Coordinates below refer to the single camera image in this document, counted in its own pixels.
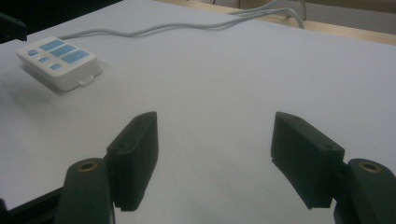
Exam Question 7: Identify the white control box blue buttons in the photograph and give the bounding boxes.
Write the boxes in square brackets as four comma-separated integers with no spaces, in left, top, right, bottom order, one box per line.
[16,35,104,92]

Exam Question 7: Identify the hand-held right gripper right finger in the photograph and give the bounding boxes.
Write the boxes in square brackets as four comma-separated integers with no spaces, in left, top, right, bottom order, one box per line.
[270,111,346,210]

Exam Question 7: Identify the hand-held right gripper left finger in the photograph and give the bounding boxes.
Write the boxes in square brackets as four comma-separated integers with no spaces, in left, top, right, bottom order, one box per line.
[106,111,159,213]

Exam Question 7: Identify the grey cable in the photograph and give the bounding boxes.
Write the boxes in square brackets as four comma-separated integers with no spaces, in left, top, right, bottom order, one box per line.
[58,7,305,41]
[134,0,283,35]

